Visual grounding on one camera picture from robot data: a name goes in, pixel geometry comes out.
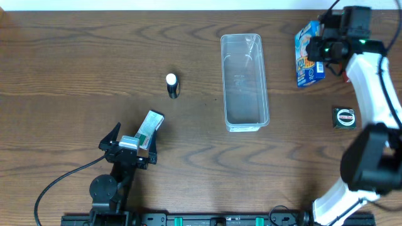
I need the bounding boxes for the dark bottle white cap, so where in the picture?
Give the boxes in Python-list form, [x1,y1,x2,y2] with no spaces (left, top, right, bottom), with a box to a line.
[166,73,180,99]

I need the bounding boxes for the blue Kool Fever box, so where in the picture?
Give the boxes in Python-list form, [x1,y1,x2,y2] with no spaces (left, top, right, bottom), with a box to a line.
[295,21,325,87]

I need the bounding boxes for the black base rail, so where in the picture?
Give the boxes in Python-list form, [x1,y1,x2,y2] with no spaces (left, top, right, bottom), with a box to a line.
[61,212,377,226]

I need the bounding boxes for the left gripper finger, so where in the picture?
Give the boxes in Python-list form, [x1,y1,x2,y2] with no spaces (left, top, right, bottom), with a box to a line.
[99,122,121,150]
[148,130,158,164]

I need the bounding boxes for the white green medicine box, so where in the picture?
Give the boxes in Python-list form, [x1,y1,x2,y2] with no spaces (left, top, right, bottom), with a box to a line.
[135,110,165,150]

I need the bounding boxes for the red small box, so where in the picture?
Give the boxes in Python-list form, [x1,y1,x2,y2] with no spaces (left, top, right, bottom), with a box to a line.
[342,72,350,83]

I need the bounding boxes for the clear plastic container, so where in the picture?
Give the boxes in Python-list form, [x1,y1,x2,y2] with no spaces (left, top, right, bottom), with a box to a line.
[220,33,269,132]

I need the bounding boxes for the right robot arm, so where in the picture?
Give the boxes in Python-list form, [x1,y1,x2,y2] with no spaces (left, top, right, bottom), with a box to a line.
[296,6,401,225]

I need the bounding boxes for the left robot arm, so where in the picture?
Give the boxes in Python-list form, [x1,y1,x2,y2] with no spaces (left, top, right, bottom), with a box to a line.
[89,123,157,226]

